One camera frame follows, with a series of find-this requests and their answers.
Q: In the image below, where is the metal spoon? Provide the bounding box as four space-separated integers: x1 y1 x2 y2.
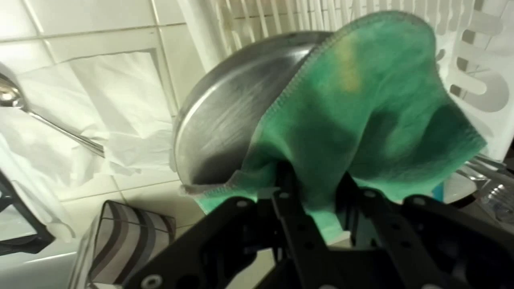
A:
0 70 108 160

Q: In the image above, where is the white plastic bag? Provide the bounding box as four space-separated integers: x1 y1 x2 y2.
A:
0 50 180 244

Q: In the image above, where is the brown striped fabric bag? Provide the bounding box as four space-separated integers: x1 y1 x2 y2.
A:
68 199 178 289

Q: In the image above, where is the green microfiber cloth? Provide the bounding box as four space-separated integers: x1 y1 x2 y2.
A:
195 9 490 244

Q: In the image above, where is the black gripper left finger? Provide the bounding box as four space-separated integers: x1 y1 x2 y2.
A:
121 160 334 289

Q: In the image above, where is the white plastic dish rack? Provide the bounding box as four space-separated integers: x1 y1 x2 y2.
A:
175 0 514 164

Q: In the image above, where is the white gas stove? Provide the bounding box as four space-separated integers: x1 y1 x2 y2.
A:
0 168 84 289

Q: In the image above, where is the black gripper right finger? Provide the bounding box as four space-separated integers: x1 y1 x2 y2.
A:
336 172 514 289

